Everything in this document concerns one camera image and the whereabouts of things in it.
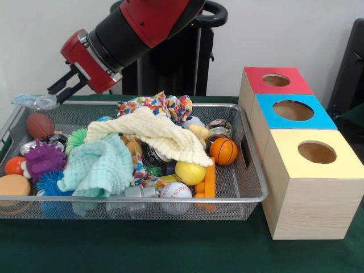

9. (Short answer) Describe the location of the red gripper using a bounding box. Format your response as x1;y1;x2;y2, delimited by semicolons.
47;28;123;105

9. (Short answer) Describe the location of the clear plastic bottle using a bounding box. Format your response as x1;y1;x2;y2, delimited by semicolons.
11;93;60;110

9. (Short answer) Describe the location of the brown toy football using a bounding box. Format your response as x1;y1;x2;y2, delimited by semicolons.
26;113;55;140

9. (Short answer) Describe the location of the silver mesh bin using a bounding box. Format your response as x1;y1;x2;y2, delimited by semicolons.
0;99;268;221

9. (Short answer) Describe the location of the wooden box with three holes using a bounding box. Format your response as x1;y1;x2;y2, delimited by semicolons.
238;67;364;241

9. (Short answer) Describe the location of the purple spiky rubber toy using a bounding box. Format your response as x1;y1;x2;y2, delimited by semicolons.
23;139;67;184

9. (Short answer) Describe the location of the mint waffle cloth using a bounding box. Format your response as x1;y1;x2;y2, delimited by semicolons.
56;133;134;197

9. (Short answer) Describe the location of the cream waffle cloth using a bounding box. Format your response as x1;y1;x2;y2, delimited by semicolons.
84;106;214;167

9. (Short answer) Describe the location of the colourful patterned cloth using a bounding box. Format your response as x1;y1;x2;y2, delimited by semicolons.
115;91;193;125

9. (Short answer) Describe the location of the yellow ball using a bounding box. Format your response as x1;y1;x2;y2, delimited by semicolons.
175;162;206;187

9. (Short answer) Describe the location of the white toy baseball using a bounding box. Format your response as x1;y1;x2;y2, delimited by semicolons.
159;182;193;216

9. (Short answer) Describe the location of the orange toy basketball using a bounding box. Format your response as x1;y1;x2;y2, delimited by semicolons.
209;138;238;167

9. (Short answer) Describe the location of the black chair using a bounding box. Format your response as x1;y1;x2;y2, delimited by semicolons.
326;18;364;114

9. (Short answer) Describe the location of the dark green side tablecloth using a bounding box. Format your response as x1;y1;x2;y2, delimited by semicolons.
338;104;364;134

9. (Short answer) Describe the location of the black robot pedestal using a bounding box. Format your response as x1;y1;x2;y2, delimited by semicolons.
109;0;228;97

